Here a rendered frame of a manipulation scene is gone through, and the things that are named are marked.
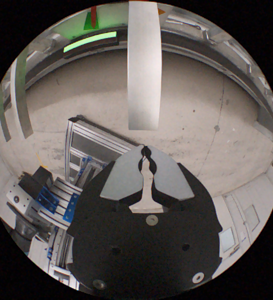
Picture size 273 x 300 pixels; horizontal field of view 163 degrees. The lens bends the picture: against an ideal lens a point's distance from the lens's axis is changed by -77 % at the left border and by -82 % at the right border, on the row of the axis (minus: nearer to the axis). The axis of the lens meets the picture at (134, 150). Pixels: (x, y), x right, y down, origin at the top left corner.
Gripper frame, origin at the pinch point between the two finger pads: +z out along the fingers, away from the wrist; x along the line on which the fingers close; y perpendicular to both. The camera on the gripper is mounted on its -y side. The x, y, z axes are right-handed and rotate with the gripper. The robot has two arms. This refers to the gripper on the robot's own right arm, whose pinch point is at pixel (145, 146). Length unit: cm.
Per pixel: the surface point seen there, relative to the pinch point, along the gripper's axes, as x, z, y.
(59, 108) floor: -96, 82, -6
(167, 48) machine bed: 21, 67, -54
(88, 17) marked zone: -11.4, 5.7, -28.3
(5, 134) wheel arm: -48.9, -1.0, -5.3
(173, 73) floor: 31, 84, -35
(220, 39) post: 20.9, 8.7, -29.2
